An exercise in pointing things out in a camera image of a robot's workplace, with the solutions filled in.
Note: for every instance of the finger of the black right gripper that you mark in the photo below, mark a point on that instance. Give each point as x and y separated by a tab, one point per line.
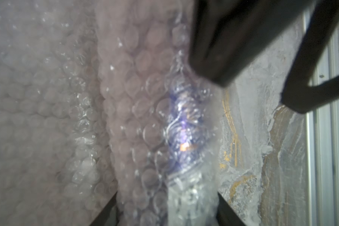
297	93
227	35

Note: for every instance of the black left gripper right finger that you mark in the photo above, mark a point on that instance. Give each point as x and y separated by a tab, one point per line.
226	216

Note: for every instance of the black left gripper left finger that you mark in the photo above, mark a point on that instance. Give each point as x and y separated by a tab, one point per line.
109	216

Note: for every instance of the dark purple bottle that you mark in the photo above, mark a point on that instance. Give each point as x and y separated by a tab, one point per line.
192	135

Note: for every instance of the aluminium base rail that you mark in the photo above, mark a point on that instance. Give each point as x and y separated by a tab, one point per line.
323	145

